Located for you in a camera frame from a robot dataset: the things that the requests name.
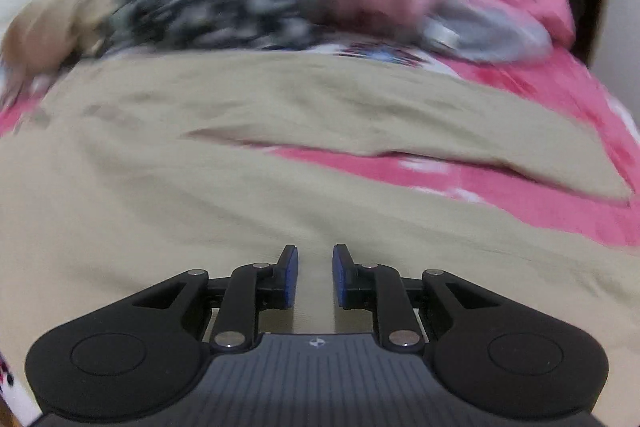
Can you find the plaid shirt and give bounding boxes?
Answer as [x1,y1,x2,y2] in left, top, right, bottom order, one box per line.
[112,0,346,52]

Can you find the beige hoodie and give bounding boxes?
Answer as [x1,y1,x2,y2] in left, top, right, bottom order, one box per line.
[0,0,131,78]

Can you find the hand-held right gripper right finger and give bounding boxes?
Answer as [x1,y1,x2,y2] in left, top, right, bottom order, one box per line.
[332,243,501,353]

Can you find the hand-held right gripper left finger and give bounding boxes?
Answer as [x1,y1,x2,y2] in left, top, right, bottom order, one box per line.
[132,244,301,353]

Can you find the pink floral blanket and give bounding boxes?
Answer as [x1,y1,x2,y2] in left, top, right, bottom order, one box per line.
[0,34,640,427]

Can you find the khaki pants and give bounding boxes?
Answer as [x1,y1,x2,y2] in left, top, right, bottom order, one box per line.
[0,49,640,427]

